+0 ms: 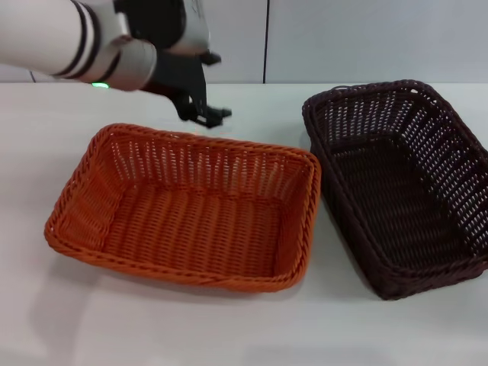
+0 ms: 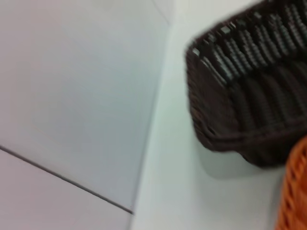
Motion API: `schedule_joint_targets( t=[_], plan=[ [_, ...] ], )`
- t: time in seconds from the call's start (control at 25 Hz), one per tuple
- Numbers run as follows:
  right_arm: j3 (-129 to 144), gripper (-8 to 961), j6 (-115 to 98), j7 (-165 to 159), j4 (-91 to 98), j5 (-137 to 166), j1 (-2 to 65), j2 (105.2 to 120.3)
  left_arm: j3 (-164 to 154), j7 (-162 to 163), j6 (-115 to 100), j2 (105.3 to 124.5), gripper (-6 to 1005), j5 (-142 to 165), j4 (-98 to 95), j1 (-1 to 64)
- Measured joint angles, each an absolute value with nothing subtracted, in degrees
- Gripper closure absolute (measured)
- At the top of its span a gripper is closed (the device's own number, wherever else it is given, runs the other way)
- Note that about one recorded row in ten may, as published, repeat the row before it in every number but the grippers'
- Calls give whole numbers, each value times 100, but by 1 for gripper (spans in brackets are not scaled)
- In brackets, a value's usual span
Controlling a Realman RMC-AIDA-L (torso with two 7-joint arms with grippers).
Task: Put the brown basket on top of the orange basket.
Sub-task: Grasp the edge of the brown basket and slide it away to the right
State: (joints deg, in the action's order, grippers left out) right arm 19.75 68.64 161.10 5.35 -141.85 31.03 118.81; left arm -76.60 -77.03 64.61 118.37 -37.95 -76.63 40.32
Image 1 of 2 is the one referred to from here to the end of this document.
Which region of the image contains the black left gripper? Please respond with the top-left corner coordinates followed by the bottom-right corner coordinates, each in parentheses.
top-left (139, 49), bottom-right (233, 129)

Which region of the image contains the orange woven plastic basket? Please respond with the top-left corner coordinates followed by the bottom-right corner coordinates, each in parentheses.
top-left (43, 122), bottom-right (323, 294)

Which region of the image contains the dark brown woven plastic basket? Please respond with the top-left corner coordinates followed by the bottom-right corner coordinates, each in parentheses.
top-left (301, 79), bottom-right (488, 301)

